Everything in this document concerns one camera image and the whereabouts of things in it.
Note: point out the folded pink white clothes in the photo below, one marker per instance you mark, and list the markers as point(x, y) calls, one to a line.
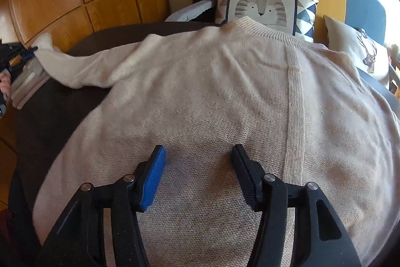
point(32, 78)

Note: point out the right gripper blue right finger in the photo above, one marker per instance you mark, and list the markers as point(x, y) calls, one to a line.
point(265, 193)

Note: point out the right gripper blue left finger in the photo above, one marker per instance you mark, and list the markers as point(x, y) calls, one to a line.
point(134, 193)

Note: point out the person left hand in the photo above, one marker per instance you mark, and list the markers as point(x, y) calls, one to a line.
point(5, 83)

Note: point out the deer print cushion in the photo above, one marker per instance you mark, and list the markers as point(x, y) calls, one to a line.
point(366, 54)

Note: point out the beige knitted sweater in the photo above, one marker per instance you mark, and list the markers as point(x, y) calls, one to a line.
point(299, 109)

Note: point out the tiger print cushion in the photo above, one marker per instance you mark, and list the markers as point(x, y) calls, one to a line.
point(294, 17)

